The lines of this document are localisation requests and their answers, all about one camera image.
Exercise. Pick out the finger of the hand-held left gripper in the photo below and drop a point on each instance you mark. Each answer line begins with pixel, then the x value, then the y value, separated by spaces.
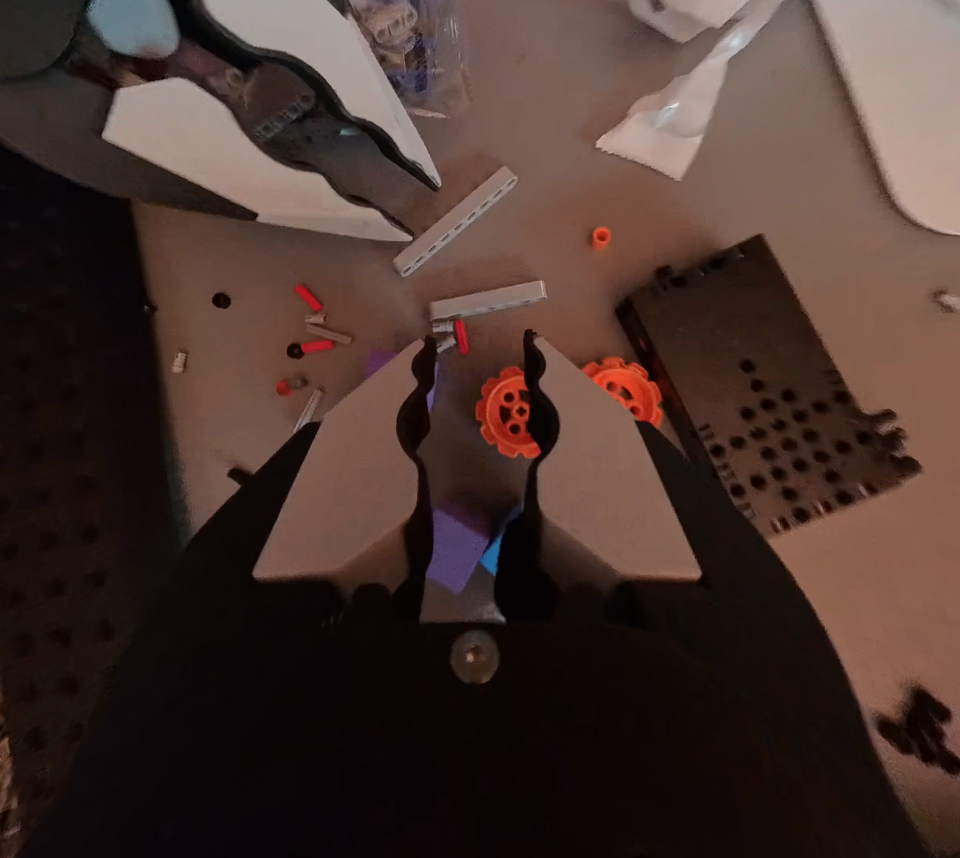
pixel 202 153
pixel 315 33

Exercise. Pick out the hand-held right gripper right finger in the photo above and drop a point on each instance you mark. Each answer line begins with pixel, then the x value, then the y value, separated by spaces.
pixel 615 498

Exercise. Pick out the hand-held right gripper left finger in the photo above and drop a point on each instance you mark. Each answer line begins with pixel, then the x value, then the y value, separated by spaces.
pixel 345 498

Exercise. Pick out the clear bag of grey parts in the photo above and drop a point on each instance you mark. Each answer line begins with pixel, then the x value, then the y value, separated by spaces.
pixel 405 10

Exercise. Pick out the blue foam cube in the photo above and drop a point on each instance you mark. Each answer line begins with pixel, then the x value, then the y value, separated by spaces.
pixel 496 550

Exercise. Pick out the grey plastic beam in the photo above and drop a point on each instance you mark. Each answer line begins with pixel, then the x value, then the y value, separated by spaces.
pixel 457 220
pixel 487 301

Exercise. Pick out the grey axle rod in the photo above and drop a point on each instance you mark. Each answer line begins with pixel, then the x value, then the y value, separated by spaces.
pixel 307 409

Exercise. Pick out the black connector block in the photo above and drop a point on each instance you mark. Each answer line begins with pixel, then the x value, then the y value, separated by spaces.
pixel 238 475

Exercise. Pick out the orange gear wheel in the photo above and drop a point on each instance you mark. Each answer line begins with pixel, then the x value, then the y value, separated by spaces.
pixel 506 412

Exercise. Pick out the small black nut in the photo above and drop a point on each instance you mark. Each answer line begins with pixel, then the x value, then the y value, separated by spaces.
pixel 220 299

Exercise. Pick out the red plastic pin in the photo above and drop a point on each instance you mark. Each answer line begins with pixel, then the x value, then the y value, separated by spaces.
pixel 307 297
pixel 316 346
pixel 461 337

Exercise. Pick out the grey ribbed pin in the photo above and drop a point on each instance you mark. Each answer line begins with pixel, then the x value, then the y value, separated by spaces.
pixel 328 333

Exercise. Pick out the black perforated control box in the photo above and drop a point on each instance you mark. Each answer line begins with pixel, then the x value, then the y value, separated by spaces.
pixel 772 378

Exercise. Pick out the small orange bush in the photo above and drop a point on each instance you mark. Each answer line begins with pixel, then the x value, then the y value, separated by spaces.
pixel 600 238

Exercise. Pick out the dark perforated panel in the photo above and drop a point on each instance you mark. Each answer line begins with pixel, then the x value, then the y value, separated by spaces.
pixel 67 498

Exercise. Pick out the black cross connector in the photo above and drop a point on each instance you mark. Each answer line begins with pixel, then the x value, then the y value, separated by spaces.
pixel 919 727

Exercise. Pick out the white metal stand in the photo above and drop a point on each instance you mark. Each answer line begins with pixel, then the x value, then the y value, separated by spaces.
pixel 900 85

